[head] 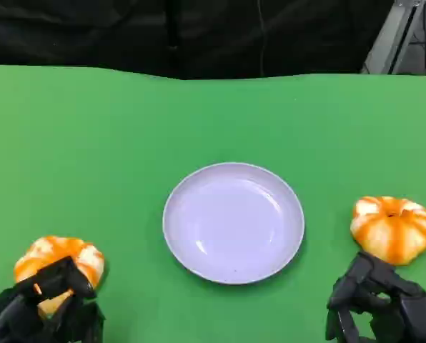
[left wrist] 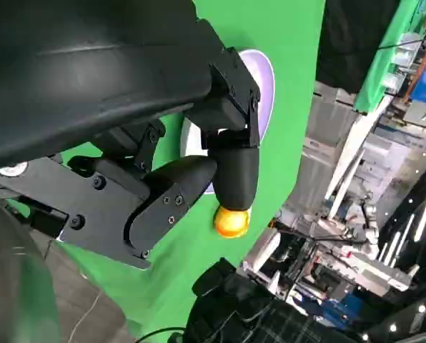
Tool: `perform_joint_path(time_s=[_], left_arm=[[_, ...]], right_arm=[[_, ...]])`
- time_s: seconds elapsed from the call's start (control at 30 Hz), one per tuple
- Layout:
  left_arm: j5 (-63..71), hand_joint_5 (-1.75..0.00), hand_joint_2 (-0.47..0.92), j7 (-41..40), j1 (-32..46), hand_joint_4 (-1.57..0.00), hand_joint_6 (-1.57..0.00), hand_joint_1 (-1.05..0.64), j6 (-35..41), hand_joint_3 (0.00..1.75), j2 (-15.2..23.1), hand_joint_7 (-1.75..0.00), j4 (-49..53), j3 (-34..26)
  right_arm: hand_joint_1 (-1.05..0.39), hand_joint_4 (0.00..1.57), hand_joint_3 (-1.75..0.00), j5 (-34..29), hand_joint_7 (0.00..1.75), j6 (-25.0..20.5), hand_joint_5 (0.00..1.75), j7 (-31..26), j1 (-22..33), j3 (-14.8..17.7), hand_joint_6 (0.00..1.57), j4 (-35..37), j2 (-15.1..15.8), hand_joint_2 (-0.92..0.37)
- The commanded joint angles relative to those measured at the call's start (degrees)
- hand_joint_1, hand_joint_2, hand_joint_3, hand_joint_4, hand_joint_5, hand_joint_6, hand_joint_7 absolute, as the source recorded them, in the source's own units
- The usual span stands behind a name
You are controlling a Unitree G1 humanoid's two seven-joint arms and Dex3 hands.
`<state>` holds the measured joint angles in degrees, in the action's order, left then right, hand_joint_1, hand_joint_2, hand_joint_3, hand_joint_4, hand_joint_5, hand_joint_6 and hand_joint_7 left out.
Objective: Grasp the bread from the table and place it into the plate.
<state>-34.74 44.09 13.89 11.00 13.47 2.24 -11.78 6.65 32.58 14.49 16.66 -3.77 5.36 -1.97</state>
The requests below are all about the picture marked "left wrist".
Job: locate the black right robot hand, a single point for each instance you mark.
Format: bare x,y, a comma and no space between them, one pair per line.
227,296

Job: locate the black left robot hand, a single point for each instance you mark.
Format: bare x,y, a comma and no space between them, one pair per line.
91,71

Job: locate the orange and white toy bread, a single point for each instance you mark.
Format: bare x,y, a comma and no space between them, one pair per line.
231,223

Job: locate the lilac plate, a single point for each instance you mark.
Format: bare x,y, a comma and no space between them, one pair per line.
266,82

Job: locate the large green table cloth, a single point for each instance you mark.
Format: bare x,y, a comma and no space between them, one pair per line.
291,107

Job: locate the grey metal cases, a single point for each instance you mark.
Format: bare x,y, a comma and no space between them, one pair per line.
327,110

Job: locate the grey robot body shell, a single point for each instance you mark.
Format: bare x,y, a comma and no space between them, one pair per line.
16,271

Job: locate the black table skirt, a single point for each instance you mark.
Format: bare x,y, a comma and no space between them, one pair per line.
352,35

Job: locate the green cloth of neighbouring table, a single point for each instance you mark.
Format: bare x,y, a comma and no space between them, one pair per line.
377,71

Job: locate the white frame beam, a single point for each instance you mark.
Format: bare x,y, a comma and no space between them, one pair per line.
356,157

